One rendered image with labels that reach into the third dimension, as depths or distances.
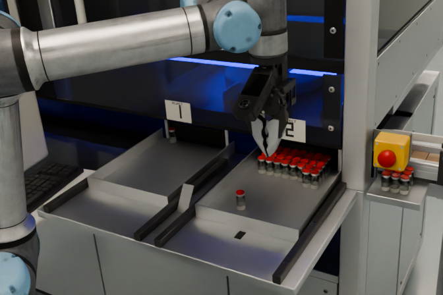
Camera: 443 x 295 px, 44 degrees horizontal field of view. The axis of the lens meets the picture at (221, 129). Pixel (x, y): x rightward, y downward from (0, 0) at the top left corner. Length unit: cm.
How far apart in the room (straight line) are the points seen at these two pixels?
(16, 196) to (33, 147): 80
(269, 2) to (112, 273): 137
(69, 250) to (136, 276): 32
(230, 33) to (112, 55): 18
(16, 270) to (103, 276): 115
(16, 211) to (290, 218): 60
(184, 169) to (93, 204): 27
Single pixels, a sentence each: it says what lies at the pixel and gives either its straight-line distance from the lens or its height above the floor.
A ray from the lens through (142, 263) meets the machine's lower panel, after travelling 198.
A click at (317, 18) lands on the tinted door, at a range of 130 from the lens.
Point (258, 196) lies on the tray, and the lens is 139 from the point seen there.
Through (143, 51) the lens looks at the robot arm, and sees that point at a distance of 84.
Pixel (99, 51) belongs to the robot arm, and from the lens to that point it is 84.
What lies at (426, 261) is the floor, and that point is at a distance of 270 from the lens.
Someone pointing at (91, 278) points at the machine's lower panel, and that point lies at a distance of 223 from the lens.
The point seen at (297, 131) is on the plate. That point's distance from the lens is 140.
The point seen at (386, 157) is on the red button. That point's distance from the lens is 131.
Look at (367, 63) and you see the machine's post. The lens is 128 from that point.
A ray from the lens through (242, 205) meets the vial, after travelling 133.
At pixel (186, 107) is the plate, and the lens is 154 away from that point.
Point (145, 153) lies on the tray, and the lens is 166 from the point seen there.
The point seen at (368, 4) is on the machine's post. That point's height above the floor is 134.
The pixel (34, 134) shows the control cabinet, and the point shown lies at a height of 91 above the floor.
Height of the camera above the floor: 160
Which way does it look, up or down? 24 degrees down
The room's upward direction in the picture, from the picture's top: 4 degrees counter-clockwise
